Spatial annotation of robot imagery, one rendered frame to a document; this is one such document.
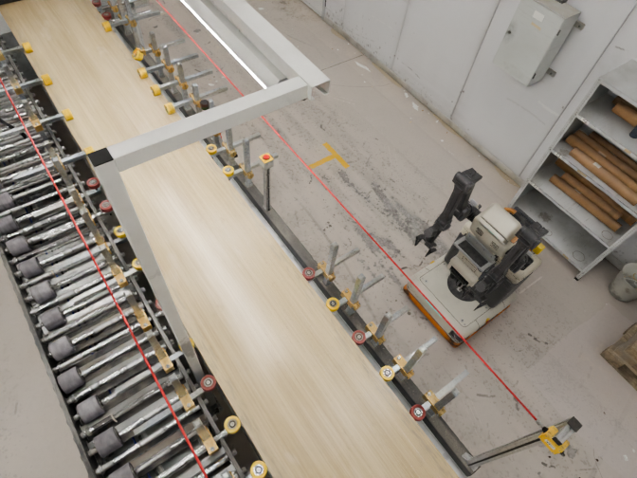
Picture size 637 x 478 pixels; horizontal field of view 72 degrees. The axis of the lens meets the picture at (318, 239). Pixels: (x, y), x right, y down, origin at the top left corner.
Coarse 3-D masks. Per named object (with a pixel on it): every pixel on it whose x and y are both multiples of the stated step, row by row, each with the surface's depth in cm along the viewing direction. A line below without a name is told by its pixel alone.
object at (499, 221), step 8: (488, 208) 255; (496, 208) 253; (480, 216) 257; (488, 216) 254; (496, 216) 252; (504, 216) 250; (512, 216) 249; (488, 224) 254; (496, 224) 252; (504, 224) 249; (512, 224) 247; (496, 232) 251; (504, 232) 249; (512, 232) 248; (504, 240) 250
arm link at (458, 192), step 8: (456, 184) 236; (472, 184) 229; (456, 192) 238; (464, 192) 234; (448, 200) 247; (456, 200) 243; (448, 208) 250; (440, 216) 261; (448, 216) 255; (440, 224) 264
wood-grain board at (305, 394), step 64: (64, 0) 415; (64, 64) 363; (128, 64) 370; (128, 128) 329; (128, 192) 296; (192, 192) 301; (192, 256) 273; (256, 256) 277; (192, 320) 250; (256, 320) 253; (320, 320) 257; (256, 384) 233; (320, 384) 236; (384, 384) 239; (256, 448) 216; (320, 448) 219; (384, 448) 221
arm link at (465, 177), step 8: (472, 168) 237; (456, 176) 233; (464, 176) 231; (472, 176) 232; (480, 176) 233; (464, 184) 230; (464, 200) 252; (456, 208) 262; (464, 208) 261; (464, 216) 266
